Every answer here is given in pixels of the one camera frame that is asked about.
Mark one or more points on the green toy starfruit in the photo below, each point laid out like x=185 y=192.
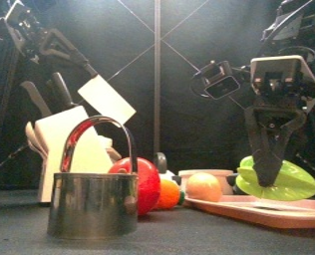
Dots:
x=293 y=182

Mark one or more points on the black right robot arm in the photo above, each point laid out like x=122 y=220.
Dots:
x=297 y=23

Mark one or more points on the yellow round fruit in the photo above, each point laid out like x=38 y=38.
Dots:
x=203 y=187

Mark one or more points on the pink plastic tray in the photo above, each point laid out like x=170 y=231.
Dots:
x=270 y=212

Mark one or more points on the small black round object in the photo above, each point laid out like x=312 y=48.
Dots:
x=159 y=162

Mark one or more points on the orange toy fruit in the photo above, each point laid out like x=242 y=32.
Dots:
x=169 y=196

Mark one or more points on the white toy knife block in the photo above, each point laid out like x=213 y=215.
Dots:
x=58 y=132

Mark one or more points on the red toy apple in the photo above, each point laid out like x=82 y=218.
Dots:
x=149 y=186

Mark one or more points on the cream toy utensil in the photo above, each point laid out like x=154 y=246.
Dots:
x=34 y=139

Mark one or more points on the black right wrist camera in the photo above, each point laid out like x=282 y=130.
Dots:
x=221 y=83

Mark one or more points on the grey vertical frame pole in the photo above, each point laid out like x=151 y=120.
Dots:
x=157 y=83

